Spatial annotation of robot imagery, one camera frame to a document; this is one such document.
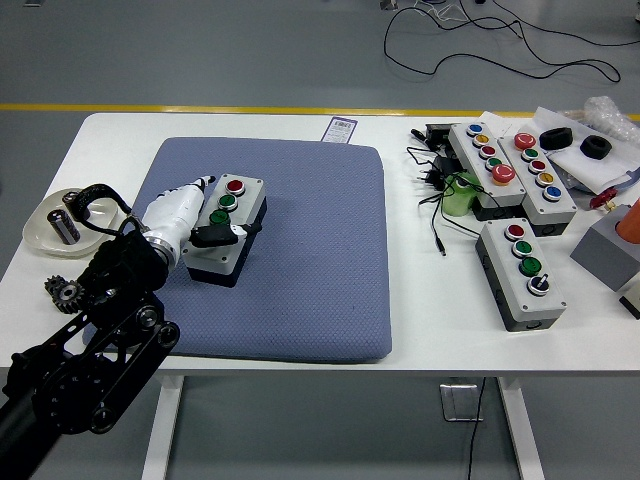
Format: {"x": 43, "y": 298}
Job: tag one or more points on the large metal bevel gear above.
{"x": 67, "y": 297}

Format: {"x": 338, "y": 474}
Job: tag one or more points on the metal floor plate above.
{"x": 452, "y": 405}

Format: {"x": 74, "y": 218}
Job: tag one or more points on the white oval dish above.
{"x": 39, "y": 235}

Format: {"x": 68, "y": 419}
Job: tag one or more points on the small dark metal gear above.
{"x": 52, "y": 285}

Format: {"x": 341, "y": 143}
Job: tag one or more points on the five-button box, mushroom beside green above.
{"x": 555, "y": 210}
{"x": 470, "y": 150}

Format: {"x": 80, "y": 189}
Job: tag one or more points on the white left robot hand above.
{"x": 175, "y": 210}

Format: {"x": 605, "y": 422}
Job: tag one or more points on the white paper sheet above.
{"x": 492, "y": 120}

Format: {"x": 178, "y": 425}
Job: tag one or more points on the clear bubble wrap bag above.
{"x": 607, "y": 112}

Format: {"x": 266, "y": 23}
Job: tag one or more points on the green plastic cup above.
{"x": 457, "y": 202}

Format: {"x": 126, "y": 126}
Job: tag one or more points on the red knob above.
{"x": 600, "y": 200}

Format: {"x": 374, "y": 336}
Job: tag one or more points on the purple-edged label card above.
{"x": 340, "y": 131}

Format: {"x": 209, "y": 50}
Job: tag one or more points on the black rectangular device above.
{"x": 439, "y": 134}

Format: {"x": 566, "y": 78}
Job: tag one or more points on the blue-grey padded mat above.
{"x": 310, "y": 250}

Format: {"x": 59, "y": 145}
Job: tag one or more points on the orange cylinder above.
{"x": 632, "y": 222}

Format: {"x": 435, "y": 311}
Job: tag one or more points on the grey four-control button box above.
{"x": 250, "y": 200}
{"x": 500, "y": 265}

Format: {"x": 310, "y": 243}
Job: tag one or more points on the white box with black edge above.
{"x": 633, "y": 295}

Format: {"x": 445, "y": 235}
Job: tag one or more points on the black power adapter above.
{"x": 445, "y": 165}

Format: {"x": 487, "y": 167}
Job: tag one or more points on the small black connector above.
{"x": 418, "y": 135}

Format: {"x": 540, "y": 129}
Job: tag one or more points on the grey block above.
{"x": 602, "y": 255}

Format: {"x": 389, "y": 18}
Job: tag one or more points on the dark cylindrical capacitor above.
{"x": 70, "y": 199}
{"x": 62, "y": 226}

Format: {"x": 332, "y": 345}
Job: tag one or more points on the white table leg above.
{"x": 162, "y": 430}
{"x": 522, "y": 430}

